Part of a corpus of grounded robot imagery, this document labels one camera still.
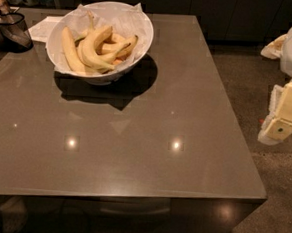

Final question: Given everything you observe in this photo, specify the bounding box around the white paper sheet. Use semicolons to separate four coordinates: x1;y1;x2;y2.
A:
29;16;62;42

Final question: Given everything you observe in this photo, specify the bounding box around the dark mesh basket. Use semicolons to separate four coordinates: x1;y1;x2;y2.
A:
0;12;33;53

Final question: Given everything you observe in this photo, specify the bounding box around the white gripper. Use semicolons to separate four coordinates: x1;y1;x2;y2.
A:
258;34;292;145

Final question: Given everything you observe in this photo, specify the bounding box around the white bowl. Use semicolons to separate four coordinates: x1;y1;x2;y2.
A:
43;0;157;90

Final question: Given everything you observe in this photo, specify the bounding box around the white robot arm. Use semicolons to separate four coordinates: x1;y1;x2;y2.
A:
258;27;292;145

